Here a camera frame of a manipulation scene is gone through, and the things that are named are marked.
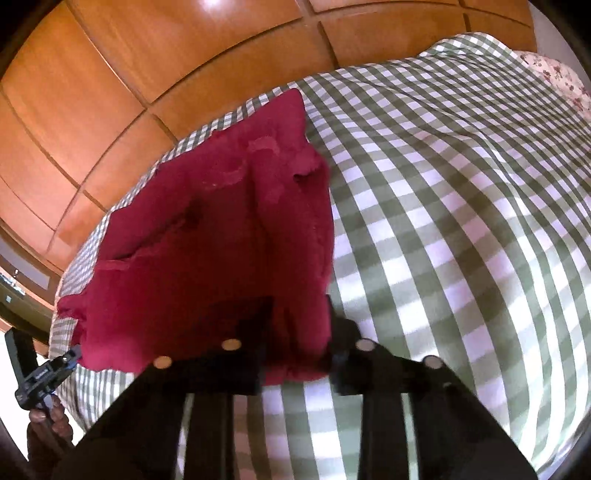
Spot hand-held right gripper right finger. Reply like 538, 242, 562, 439
325, 294, 539, 480

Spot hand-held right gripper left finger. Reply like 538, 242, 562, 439
51, 295, 278, 480

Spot maroon pants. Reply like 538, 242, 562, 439
55, 88, 335, 384

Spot person's left forearm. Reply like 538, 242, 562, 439
25, 427, 77, 480

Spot person's left hand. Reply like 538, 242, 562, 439
27, 394, 77, 452

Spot white bed sheet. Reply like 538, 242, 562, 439
0, 344, 88, 462

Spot green white checked blanket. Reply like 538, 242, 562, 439
48, 32, 591, 480

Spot wooden wardrobe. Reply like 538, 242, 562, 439
0, 0, 539, 278

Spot floral bed cover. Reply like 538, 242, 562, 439
512, 50, 591, 116

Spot metal door handle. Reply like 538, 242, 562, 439
0, 270, 25, 296

